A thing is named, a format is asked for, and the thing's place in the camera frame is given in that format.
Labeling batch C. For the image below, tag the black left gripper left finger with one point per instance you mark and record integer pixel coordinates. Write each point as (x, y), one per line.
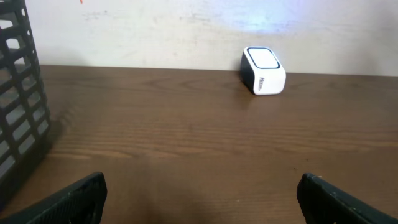
(81, 202)

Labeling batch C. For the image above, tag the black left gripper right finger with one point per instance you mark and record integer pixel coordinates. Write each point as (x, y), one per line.
(321, 202)

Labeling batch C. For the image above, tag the white barcode scanner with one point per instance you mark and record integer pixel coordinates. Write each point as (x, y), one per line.
(261, 71)

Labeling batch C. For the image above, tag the grey plastic mesh basket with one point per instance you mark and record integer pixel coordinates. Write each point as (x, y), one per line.
(25, 117)

